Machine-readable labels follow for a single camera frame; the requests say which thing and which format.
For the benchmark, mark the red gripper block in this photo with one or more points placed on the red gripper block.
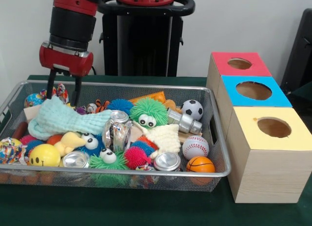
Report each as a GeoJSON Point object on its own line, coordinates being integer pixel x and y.
{"type": "Point", "coordinates": [65, 60]}

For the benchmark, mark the light blue cloth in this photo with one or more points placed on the light blue cloth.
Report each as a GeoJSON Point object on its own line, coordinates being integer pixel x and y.
{"type": "Point", "coordinates": [63, 118]}

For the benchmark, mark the large green fuzzy eyed ball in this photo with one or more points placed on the large green fuzzy eyed ball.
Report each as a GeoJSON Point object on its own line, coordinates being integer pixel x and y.
{"type": "Point", "coordinates": [146, 107]}

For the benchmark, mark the silver plastic toy truck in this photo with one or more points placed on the silver plastic toy truck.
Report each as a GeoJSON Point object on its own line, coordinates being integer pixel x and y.
{"type": "Point", "coordinates": [186, 122]}

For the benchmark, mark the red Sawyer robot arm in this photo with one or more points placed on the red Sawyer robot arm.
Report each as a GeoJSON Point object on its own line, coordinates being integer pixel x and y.
{"type": "Point", "coordinates": [73, 24]}

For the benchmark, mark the shallow metal mesh bin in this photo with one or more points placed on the shallow metal mesh bin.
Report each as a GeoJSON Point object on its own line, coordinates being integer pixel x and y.
{"type": "Point", "coordinates": [73, 181]}

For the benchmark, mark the wooden box with three holes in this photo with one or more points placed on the wooden box with three holes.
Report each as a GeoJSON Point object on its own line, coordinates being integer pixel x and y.
{"type": "Point", "coordinates": [263, 177]}

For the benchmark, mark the blue fuzzy eyed ball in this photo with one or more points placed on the blue fuzzy eyed ball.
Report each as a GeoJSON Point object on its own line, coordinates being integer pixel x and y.
{"type": "Point", "coordinates": [97, 148]}

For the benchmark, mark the yellow smiley ball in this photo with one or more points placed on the yellow smiley ball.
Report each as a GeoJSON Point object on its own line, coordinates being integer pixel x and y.
{"type": "Point", "coordinates": [45, 154]}

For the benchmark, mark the small green fuzzy eyed ball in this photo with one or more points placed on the small green fuzzy eyed ball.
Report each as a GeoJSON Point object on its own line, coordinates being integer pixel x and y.
{"type": "Point", "coordinates": [117, 162]}

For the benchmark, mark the orange toy brick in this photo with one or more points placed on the orange toy brick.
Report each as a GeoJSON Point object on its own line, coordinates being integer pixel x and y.
{"type": "Point", "coordinates": [156, 97]}

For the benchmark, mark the black and white soccer ball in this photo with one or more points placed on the black and white soccer ball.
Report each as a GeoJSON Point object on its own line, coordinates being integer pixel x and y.
{"type": "Point", "coordinates": [192, 109]}

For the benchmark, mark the white toy baseball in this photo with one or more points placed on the white toy baseball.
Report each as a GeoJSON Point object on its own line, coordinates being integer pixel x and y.
{"type": "Point", "coordinates": [195, 147]}

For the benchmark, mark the dark green tablecloth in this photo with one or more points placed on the dark green tablecloth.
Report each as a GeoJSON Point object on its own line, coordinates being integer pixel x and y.
{"type": "Point", "coordinates": [304, 92]}
{"type": "Point", "coordinates": [146, 211]}

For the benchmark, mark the orange toy basketball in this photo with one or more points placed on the orange toy basketball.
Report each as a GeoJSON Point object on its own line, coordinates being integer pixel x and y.
{"type": "Point", "coordinates": [200, 164]}

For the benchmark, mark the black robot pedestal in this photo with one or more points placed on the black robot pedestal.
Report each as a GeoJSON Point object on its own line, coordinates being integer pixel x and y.
{"type": "Point", "coordinates": [146, 41]}

